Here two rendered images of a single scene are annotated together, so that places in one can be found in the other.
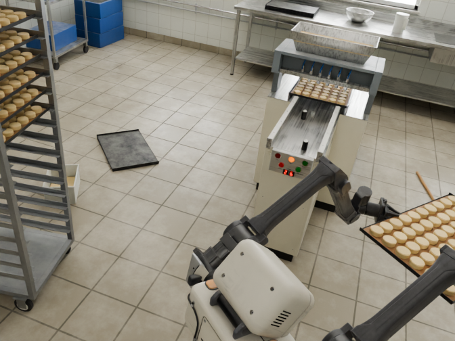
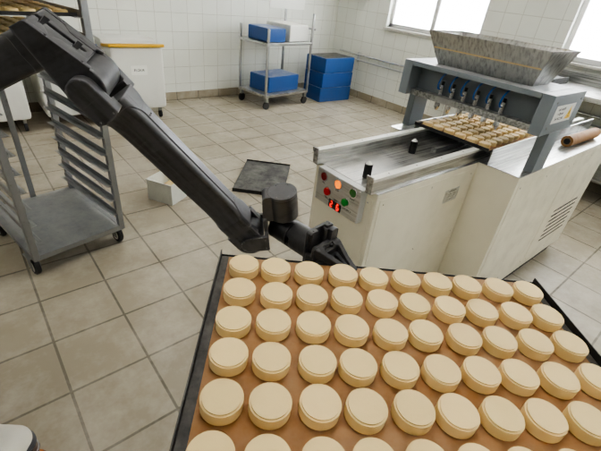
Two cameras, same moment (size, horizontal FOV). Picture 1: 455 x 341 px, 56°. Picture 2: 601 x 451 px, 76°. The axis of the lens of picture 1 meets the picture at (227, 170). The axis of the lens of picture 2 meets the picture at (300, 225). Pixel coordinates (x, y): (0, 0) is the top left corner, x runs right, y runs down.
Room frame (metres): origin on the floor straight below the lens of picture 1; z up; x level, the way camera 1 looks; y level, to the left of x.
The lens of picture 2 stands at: (0.88, -0.93, 1.44)
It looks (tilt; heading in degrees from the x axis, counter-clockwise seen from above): 32 degrees down; 31
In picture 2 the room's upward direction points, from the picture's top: 7 degrees clockwise
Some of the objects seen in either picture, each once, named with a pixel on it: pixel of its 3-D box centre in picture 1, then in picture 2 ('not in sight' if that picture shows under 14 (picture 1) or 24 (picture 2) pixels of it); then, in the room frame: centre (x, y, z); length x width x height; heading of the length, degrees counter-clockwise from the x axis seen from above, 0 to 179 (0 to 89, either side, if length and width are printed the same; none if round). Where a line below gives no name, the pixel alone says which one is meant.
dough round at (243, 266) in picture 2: (376, 231); (243, 267); (1.27, -0.59, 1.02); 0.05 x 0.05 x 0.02
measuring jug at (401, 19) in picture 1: (401, 23); not in sight; (5.10, -1.76, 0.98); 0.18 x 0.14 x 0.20; 24
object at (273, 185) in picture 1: (294, 178); (383, 235); (2.44, -0.46, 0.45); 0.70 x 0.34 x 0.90; 163
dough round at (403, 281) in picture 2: (421, 212); (405, 281); (1.44, -0.82, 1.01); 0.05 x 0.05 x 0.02
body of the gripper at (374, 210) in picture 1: (373, 210); (307, 242); (1.43, -0.62, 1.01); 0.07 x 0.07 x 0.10; 81
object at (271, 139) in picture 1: (305, 85); (454, 125); (3.07, -0.50, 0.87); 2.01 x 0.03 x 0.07; 163
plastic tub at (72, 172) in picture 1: (62, 184); (172, 184); (2.53, 1.22, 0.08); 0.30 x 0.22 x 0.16; 14
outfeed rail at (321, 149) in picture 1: (342, 95); (505, 143); (2.99, -0.78, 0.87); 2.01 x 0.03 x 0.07; 163
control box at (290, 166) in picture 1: (290, 164); (339, 193); (2.09, -0.36, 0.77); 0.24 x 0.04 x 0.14; 73
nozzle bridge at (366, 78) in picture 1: (325, 77); (477, 110); (2.93, -0.61, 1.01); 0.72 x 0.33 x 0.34; 73
